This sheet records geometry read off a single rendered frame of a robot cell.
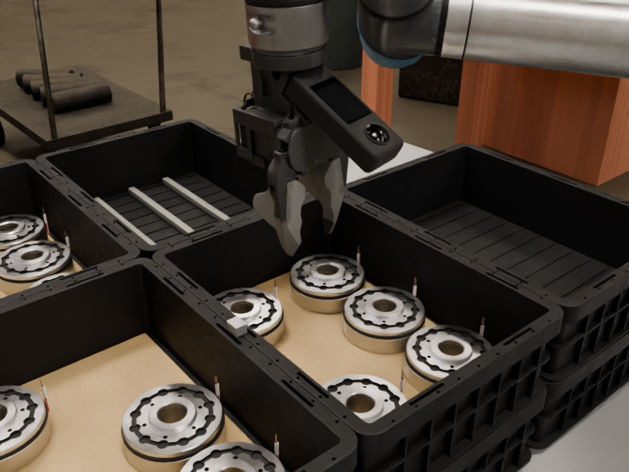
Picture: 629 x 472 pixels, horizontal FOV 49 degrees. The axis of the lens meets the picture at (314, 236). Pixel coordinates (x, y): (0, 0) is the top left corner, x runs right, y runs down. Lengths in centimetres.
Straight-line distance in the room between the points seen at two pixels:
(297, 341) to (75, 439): 28
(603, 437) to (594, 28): 53
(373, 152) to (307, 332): 34
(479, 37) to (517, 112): 292
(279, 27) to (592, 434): 66
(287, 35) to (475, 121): 291
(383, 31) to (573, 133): 280
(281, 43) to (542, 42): 25
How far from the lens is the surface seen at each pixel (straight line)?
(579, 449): 98
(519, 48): 72
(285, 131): 65
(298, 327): 89
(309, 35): 63
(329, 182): 72
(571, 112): 346
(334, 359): 84
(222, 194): 124
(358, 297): 90
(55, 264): 103
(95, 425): 79
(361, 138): 62
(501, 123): 370
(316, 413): 63
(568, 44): 72
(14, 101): 371
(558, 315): 79
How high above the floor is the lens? 136
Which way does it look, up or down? 29 degrees down
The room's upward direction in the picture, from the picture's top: straight up
